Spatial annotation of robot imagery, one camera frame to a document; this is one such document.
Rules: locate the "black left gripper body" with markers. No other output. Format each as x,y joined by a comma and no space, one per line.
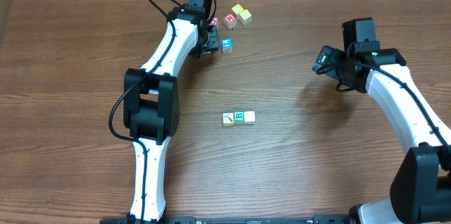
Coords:
212,41

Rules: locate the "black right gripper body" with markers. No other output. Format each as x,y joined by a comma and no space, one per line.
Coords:
335,67

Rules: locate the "tan wooden picture block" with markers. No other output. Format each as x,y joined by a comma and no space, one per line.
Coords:
228,119

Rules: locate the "green-edged wooden number block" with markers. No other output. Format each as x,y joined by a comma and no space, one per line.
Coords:
239,117

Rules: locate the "white pattern wooden block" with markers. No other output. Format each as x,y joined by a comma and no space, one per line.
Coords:
249,117

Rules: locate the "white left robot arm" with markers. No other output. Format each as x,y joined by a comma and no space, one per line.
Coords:
151,106

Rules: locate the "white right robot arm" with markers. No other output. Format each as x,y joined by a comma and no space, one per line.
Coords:
418,194

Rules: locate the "blue wooden block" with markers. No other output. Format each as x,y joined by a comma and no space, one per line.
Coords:
227,45

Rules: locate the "red wooden block left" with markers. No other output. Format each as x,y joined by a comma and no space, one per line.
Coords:
214,22

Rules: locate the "red wooden block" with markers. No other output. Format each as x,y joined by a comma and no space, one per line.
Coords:
230,21
214,22

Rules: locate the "red wooden block right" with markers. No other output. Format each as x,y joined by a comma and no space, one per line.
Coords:
230,21

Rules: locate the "yellow wooden block upper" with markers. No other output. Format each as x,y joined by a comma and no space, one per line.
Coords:
236,10

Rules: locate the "yellow wooden block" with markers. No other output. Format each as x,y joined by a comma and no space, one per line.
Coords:
245,17
236,10

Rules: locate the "yellow wooden block right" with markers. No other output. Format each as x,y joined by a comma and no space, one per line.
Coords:
245,17

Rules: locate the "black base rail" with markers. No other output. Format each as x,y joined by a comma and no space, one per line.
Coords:
317,219

